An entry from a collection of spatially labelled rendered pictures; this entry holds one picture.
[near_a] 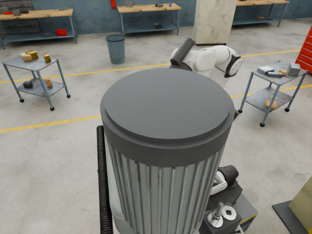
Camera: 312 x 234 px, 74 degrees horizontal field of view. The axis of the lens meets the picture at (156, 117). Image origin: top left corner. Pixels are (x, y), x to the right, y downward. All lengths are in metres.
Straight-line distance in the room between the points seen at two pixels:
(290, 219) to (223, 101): 2.73
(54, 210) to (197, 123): 2.73
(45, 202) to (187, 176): 2.78
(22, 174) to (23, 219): 0.68
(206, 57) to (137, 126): 0.51
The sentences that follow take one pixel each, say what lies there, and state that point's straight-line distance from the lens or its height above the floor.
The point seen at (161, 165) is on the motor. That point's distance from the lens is 0.27.
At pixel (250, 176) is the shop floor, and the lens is 3.17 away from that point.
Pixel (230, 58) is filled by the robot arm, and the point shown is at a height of 2.04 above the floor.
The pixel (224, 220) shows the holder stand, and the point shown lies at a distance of 1.45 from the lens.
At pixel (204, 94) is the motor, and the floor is 2.21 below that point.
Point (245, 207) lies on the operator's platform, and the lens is 2.40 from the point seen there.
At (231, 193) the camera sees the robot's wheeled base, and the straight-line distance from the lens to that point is 2.22.
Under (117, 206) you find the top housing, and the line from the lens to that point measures 0.57.
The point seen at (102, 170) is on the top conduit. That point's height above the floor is 1.81.
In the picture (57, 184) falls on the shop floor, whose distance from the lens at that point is 3.12.
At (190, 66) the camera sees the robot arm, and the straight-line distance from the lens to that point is 0.71.
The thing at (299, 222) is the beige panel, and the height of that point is 0.03.
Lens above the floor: 2.38
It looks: 39 degrees down
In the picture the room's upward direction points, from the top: straight up
